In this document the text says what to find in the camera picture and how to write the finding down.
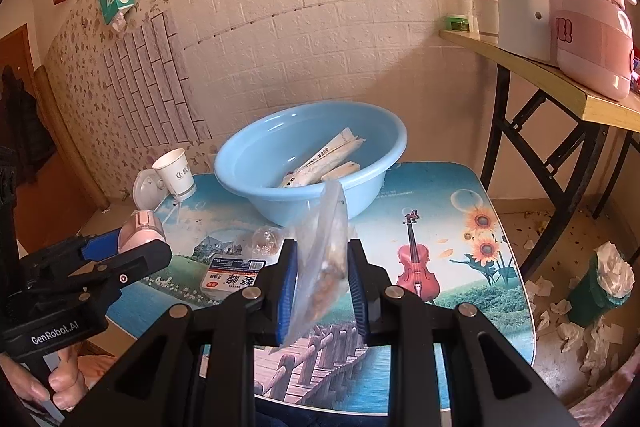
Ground white round lid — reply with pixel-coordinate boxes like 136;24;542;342
132;168;168;212

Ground white jar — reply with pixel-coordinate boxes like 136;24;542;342
472;0;501;44

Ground white paper cup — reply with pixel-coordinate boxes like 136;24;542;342
151;148;198;202

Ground clear bag of toothpicks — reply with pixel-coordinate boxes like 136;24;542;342
270;179;352;354

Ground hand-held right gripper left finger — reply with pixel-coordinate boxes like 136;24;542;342
82;237;300;427

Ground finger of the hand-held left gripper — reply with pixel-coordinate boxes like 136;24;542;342
85;241;173;293
80;229;123;260

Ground white tissue wad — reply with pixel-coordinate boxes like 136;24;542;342
592;242;636;298

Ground dark hanging coat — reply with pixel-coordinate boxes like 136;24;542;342
0;64;56;185

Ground wooden folding table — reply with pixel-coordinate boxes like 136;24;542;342
440;29;640;268

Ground small pink round gadget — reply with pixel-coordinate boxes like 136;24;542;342
119;210;166;253

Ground scattered white tissue scraps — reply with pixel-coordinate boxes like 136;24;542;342
522;237;626;388

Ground long white paper packet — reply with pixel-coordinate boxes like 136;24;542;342
295;128;368;178
320;161;361;182

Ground green trash bin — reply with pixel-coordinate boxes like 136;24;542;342
567;242;636;328

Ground light blue plastic basin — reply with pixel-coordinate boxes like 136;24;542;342
214;101;408;228

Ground pink blanket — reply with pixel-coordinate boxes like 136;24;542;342
570;357;636;427

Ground pink electric cooker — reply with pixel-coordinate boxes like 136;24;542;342
550;0;638;102

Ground clear plastic box with label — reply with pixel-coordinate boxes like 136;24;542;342
200;257;266;305

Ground small clear plastic bag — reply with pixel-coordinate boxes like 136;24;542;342
251;227;284;258

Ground person's left hand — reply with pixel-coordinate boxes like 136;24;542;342
0;349;87;413

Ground brown wooden door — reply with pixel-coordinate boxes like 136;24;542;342
0;24;111;258

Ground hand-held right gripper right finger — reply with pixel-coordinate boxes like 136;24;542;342
346;238;576;427

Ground pink printed cloth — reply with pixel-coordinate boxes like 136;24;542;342
80;352;121;388

